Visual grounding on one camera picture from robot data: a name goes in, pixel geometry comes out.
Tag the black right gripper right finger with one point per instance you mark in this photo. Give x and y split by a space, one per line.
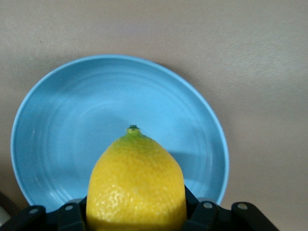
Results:
201 214

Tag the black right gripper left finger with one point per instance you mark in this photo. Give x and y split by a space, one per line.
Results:
72 216

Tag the yellow lemon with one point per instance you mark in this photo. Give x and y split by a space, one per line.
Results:
134 180

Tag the beige plate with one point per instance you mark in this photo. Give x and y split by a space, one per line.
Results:
3 215

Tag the blue plate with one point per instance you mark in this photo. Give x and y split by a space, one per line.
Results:
72 120

